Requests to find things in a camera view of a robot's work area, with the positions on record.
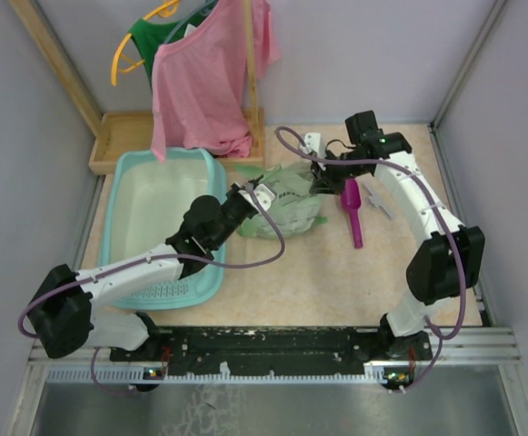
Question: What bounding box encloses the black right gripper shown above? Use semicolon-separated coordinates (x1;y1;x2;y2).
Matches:
309;148;368;197

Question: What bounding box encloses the magenta litter scoop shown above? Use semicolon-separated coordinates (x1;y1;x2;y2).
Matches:
340;178;364;249

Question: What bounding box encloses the green cat litter bag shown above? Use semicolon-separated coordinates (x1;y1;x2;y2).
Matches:
234;162;328;239

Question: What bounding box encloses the grey plastic bag clip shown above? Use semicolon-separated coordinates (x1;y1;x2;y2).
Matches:
363;183;395;220

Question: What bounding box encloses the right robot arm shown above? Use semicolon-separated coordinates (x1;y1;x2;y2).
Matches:
300;111;485;360

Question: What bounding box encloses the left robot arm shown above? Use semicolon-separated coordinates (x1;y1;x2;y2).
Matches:
20;180;275;361

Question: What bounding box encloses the teal plastic litter box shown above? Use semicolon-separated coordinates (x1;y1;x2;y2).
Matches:
97;147;227;311

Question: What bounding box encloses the pink t-shirt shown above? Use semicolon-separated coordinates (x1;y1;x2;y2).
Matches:
149;0;283;164

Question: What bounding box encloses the wooden clothes rack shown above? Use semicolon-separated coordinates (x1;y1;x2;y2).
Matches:
10;1;265;175

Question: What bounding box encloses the green shirt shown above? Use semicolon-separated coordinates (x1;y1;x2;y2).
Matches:
129;19;194;84

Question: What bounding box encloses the blue grey clothes hanger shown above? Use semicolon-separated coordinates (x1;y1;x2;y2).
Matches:
163;0;218;45

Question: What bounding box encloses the yellow clothes hanger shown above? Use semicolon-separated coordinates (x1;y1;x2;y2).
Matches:
111;0;181;87

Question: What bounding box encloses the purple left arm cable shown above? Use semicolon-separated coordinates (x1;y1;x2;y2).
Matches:
16;181;287;338

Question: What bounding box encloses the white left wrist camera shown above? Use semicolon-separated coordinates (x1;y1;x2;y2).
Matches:
241;184;276;212

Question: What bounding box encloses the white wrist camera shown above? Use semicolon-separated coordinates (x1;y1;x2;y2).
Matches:
301;133;322;157
241;184;276;212

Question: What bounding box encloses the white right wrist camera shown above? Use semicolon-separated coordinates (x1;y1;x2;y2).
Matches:
301;133;322;157

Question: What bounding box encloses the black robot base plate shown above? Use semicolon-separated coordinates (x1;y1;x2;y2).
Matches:
110;326;433;377

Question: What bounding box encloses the grey slotted cable duct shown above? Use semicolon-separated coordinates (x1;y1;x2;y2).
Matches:
45;362;414;386

